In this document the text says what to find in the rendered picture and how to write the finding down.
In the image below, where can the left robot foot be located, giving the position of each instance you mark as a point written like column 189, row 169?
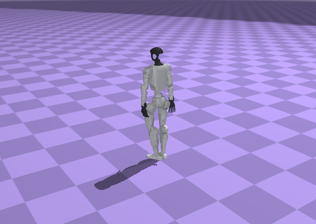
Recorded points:
column 151, row 156

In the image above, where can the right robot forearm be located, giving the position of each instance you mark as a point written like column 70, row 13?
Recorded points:
column 170, row 92

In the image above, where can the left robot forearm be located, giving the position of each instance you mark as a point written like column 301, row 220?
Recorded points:
column 143, row 96

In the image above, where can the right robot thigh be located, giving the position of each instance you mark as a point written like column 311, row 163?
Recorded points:
column 162, row 114

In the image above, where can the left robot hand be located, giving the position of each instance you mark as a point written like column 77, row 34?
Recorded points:
column 144, row 111

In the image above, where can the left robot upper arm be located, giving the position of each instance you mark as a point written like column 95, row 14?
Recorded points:
column 146, row 75

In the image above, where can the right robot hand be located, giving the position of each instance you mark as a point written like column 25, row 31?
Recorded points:
column 172, row 105

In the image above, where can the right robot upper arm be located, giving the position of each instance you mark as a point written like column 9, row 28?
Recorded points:
column 169, row 75

